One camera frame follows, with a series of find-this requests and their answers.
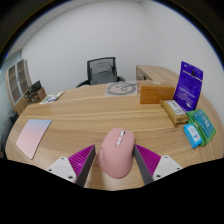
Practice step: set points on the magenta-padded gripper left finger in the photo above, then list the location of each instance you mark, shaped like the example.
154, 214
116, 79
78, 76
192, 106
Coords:
71, 165

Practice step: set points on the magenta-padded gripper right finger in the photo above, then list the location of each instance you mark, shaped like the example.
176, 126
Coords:
156, 165

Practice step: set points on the pink computer mouse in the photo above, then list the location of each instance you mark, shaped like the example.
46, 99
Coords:
116, 155

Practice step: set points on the pink-blue gradient mouse pad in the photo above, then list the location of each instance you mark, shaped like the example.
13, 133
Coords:
32, 136

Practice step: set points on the small blue packet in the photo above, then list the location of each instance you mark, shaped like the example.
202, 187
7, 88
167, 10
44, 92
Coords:
192, 136

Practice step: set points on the tan wrapped packet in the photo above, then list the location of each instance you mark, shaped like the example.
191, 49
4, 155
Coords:
174, 111

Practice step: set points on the green wipes packet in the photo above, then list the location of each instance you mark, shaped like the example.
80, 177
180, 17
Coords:
204, 125

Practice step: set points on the green-purple printed paper sheet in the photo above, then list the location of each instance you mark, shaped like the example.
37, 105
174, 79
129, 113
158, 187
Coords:
52, 97

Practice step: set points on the orange-brown box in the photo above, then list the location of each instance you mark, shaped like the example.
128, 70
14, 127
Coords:
156, 93

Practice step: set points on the black leather sofa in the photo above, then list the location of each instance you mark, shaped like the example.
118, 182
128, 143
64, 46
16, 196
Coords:
7, 131

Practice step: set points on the grey circle printed sheet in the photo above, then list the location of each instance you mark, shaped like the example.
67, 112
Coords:
120, 88

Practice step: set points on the purple standing pouch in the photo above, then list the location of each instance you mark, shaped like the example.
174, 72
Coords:
189, 86

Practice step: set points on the black open box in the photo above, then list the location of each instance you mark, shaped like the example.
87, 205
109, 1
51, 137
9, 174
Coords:
34, 86

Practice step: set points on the wooden side desk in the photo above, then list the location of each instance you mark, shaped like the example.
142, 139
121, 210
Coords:
156, 72

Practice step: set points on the grey backpack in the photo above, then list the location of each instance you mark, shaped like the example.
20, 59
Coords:
103, 73

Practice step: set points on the wooden cabinet with glass doors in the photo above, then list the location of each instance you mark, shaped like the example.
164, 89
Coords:
16, 85

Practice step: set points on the black mesh office chair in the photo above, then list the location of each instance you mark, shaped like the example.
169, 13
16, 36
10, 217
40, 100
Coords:
89, 68

